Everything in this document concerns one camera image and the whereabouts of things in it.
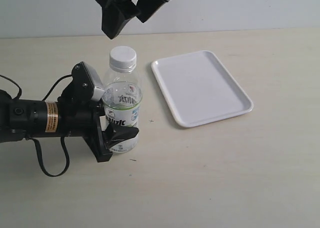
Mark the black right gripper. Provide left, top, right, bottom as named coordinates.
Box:
left=95, top=0, right=170, bottom=40

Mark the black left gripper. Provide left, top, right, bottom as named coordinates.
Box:
left=57, top=86, right=139, bottom=163

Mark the clear plastic water bottle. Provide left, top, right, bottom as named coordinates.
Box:
left=102, top=45, right=144, bottom=154

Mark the white bottle cap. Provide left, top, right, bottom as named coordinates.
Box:
left=109, top=45, right=137, bottom=69

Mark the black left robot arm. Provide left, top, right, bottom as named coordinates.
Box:
left=0, top=88, right=139, bottom=162

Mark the white plastic tray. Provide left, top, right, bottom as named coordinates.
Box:
left=151, top=50, right=254, bottom=128

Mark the black left camera cable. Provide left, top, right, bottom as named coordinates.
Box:
left=0, top=74, right=73, bottom=178

